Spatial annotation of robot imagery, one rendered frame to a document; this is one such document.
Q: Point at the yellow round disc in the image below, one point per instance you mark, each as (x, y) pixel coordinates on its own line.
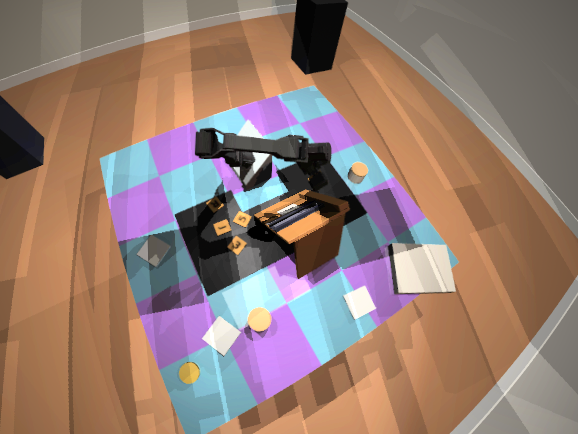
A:
(189, 372)

